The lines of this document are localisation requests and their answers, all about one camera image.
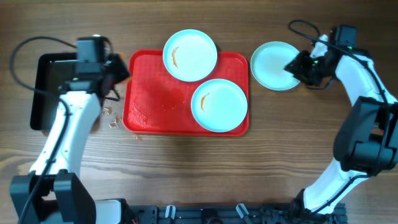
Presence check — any orange green scrub sponge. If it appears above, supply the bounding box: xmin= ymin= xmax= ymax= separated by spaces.
xmin=114 ymin=54 xmax=132 ymax=84

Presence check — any pale green plate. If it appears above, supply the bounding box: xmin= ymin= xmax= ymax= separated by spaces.
xmin=250 ymin=41 xmax=300 ymax=91
xmin=162 ymin=29 xmax=218 ymax=82
xmin=190 ymin=78 xmax=248 ymax=133

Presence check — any pale green plate top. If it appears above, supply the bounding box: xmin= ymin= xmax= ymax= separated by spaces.
xmin=162 ymin=29 xmax=218 ymax=82

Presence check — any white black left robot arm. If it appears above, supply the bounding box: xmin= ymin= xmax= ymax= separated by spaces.
xmin=10 ymin=54 xmax=132 ymax=223

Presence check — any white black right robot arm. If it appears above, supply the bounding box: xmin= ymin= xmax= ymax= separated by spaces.
xmin=285 ymin=34 xmax=397 ymax=223

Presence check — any red plastic tray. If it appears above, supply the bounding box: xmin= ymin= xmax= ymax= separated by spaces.
xmin=123 ymin=49 xmax=249 ymax=137

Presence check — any black water tray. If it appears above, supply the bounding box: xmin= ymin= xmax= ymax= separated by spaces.
xmin=29 ymin=52 xmax=81 ymax=131

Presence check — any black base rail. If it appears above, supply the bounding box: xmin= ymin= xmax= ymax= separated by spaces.
xmin=130 ymin=203 xmax=348 ymax=224

